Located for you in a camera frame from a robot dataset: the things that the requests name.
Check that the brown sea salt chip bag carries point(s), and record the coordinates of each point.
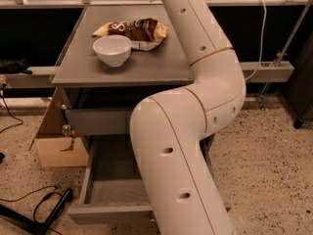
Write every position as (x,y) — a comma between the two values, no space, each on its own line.
(145,34)

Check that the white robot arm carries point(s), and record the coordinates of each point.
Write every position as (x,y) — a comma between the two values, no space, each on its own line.
(166,128)

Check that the closed grey upper drawer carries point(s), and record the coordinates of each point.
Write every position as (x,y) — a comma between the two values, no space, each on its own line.
(99,121)

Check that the open grey middle drawer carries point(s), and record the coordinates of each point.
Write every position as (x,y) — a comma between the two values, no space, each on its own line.
(112,188)

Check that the white ceramic bowl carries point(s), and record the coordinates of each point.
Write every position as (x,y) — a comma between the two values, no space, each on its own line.
(113,50)

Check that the small bottle in box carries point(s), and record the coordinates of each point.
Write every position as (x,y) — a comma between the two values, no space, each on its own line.
(66,130)

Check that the cardboard box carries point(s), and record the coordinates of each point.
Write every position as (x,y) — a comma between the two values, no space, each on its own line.
(54,149)

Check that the black cloth object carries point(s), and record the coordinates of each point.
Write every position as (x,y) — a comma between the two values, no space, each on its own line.
(14,67)

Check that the black stand base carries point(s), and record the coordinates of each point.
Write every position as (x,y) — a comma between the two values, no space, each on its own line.
(46,212)

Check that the grey metal frame rail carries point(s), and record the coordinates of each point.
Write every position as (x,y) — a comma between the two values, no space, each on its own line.
(270,71)

